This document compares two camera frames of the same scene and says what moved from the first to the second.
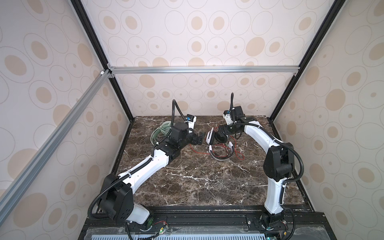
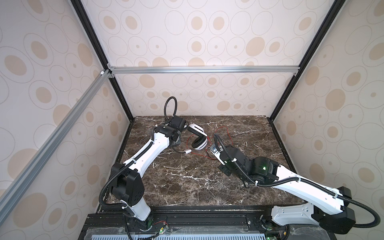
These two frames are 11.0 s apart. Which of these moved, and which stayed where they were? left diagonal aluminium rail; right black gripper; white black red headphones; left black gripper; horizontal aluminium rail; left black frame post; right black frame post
Moved: right black gripper; white black red headphones; left black gripper
Stayed: left black frame post; horizontal aluminium rail; right black frame post; left diagonal aluminium rail
